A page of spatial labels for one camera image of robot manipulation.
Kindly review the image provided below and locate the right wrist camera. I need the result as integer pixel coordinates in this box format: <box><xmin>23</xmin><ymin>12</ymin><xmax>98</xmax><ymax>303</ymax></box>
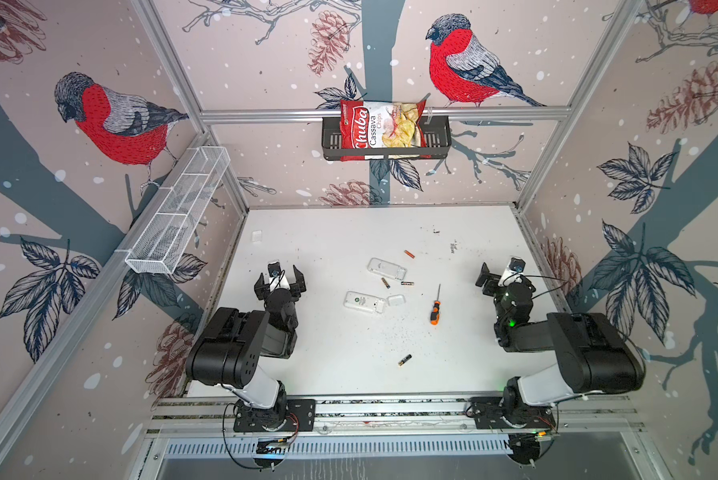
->
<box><xmin>499</xmin><ymin>256</ymin><xmax>526</xmax><ymax>286</ymax></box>

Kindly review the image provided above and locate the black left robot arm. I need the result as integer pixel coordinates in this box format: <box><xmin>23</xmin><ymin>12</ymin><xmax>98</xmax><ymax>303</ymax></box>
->
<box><xmin>185</xmin><ymin>262</ymin><xmax>307</xmax><ymax>431</ymax></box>

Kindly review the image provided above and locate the white mesh wall shelf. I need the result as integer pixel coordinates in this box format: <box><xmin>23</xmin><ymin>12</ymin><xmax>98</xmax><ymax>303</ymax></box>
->
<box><xmin>125</xmin><ymin>146</ymin><xmax>230</xmax><ymax>275</ymax></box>

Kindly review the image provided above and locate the red cassava chips bag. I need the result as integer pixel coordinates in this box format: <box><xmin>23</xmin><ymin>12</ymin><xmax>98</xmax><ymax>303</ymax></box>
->
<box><xmin>340</xmin><ymin>100</ymin><xmax>427</xmax><ymax>150</ymax></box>

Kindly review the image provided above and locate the white air conditioner remote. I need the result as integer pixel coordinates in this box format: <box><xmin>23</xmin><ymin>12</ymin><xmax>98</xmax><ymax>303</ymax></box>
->
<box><xmin>343</xmin><ymin>291</ymin><xmax>386</xmax><ymax>314</ymax></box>

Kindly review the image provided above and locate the black wire basket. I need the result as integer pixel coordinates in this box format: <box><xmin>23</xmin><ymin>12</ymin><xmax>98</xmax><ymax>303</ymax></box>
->
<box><xmin>322</xmin><ymin>116</ymin><xmax>452</xmax><ymax>161</ymax></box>

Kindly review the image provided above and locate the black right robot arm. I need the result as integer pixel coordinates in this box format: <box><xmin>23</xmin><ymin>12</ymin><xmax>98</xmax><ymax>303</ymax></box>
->
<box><xmin>475</xmin><ymin>257</ymin><xmax>646</xmax><ymax>428</ymax></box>

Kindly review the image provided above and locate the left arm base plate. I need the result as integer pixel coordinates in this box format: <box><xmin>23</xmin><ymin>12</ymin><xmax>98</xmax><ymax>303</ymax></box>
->
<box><xmin>229</xmin><ymin>399</ymin><xmax>316</xmax><ymax>434</ymax></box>

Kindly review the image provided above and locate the white remote control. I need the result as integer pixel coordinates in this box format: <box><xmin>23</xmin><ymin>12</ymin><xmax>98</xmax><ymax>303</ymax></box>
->
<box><xmin>367</xmin><ymin>257</ymin><xmax>408</xmax><ymax>281</ymax></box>

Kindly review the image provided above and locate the aluminium mounting rail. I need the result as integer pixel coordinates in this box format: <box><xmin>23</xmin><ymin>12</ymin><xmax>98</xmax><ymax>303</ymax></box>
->
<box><xmin>144</xmin><ymin>392</ymin><xmax>647</xmax><ymax>438</ymax></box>

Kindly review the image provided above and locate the orange black screwdriver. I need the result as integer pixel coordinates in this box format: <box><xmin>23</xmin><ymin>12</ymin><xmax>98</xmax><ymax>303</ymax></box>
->
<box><xmin>430</xmin><ymin>285</ymin><xmax>442</xmax><ymax>325</ymax></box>

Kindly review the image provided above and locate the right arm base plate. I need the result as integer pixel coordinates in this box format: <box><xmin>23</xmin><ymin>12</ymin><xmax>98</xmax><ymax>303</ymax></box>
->
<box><xmin>464</xmin><ymin>396</ymin><xmax>557</xmax><ymax>430</ymax></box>

